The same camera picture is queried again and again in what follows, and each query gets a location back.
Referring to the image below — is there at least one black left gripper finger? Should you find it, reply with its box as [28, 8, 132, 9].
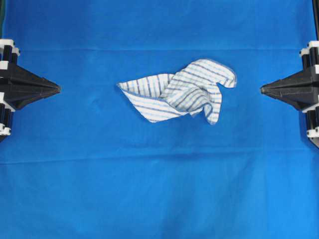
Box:
[0, 64, 61, 90]
[0, 90, 60, 110]

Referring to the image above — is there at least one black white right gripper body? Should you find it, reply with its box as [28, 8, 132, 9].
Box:
[299, 41, 319, 138]

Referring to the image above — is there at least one white blue striped towel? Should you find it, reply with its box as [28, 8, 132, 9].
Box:
[117, 59, 237, 125]

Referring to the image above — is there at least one blue table cloth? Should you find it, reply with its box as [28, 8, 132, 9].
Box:
[0, 0, 319, 239]

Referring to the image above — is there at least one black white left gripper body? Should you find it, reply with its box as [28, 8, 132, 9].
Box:
[0, 38, 21, 136]

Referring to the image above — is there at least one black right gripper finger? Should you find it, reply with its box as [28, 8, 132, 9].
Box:
[260, 66, 319, 92]
[261, 91, 319, 111]

